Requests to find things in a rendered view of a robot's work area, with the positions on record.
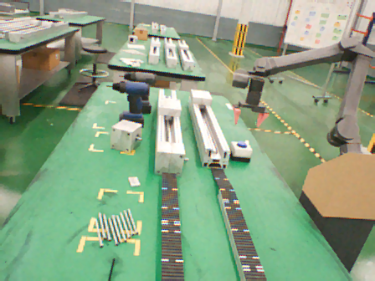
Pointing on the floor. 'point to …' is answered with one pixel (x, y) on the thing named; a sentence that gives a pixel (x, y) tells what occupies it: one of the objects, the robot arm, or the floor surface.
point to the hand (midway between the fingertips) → (247, 124)
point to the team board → (317, 29)
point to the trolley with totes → (12, 10)
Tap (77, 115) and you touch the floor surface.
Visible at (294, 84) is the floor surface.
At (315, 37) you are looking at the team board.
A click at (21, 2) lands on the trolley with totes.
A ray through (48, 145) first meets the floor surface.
